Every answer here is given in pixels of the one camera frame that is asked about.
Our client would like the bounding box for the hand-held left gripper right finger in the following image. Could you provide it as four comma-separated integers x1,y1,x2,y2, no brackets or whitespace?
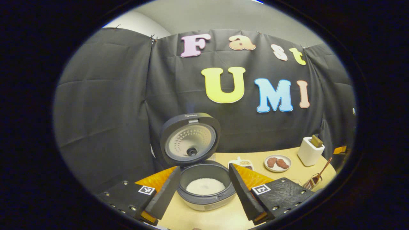
228,164,315,226

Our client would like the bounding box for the white divided bean dish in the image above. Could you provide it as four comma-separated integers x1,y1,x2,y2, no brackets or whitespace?
228,157,254,170

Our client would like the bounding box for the white toaster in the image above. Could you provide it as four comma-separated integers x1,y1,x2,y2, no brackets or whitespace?
297,137,325,167

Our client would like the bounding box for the white round plate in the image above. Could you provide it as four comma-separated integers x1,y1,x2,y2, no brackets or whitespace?
264,155,292,173

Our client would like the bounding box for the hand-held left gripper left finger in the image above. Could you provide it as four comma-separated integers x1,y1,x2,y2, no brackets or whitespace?
97,166,181,226

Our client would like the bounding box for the black backdrop cloth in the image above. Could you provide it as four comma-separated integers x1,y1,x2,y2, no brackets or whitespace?
53,27,357,195

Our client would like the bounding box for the dark wooden spoon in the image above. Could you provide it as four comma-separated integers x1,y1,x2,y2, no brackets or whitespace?
312,157,333,186

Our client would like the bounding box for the grey rice cooker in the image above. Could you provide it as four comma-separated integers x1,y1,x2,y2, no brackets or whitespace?
159,112,237,211

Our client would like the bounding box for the white rice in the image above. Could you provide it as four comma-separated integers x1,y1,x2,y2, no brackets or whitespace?
186,178,226,196

